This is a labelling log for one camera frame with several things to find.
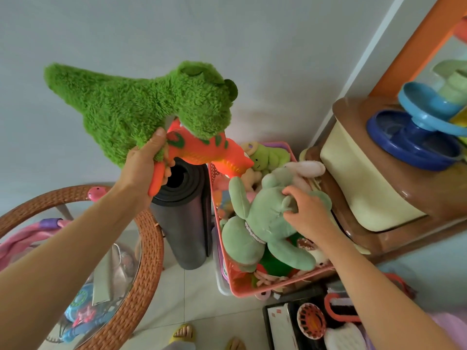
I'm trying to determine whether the pale green plush rabbit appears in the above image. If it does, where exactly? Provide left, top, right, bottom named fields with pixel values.
left=220, top=166, right=333, bottom=273

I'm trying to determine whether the colourful ball ramp tower toy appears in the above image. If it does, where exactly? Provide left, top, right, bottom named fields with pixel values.
left=366, top=60, right=467, bottom=172

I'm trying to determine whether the brown wooden shelf rack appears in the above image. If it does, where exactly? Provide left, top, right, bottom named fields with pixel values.
left=305, top=96, right=467, bottom=265

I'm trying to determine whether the pink turtle toy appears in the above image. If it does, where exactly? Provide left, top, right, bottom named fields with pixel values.
left=87, top=186, right=108, bottom=202

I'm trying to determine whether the person's left forearm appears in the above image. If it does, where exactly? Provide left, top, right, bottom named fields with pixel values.
left=0, top=185, right=146, bottom=350

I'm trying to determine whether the bright green plush dinosaur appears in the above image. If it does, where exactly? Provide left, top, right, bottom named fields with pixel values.
left=43, top=61, right=239, bottom=169

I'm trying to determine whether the white remote control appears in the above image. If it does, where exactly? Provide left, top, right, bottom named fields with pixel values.
left=91, top=247, right=115, bottom=307

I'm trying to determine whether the round rattan glass table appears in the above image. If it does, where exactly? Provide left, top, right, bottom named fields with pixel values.
left=0, top=184, right=165, bottom=350

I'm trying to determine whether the orange plastic dinosaur toy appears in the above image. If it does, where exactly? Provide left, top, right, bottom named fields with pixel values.
left=147, top=118, right=254, bottom=198

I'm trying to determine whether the black yoga mat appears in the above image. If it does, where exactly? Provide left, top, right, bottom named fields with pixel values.
left=149, top=157, right=214, bottom=271

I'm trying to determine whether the cream storage box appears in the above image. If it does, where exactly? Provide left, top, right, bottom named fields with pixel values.
left=320, top=120, right=428, bottom=233

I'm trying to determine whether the small pink toy figure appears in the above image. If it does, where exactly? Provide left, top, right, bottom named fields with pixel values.
left=72, top=306, right=97, bottom=327

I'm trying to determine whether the pink hula hoop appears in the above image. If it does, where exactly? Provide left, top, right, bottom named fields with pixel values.
left=0, top=217, right=72, bottom=272

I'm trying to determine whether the person's left yellow slipper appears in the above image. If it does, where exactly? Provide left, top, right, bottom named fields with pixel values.
left=168, top=324, right=195, bottom=345

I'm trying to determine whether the black white TV cabinet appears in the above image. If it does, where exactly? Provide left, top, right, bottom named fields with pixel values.
left=262, top=287, right=367, bottom=350

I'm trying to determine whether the pink perforated basket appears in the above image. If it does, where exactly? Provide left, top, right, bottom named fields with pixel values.
left=208, top=141, right=337, bottom=298

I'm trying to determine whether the person's left hand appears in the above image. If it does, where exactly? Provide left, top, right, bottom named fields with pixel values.
left=115, top=127, right=175, bottom=209

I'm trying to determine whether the purple claw machine toy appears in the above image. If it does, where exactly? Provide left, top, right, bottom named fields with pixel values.
left=427, top=311, right=467, bottom=350

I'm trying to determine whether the person's right forearm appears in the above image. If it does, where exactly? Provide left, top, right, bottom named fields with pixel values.
left=320, top=229, right=461, bottom=350

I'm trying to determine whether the person's right hand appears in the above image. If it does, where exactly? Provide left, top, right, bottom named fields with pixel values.
left=281, top=185, right=337, bottom=249

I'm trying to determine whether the orange vertical post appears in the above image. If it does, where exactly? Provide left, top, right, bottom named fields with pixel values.
left=368, top=0, right=467, bottom=100

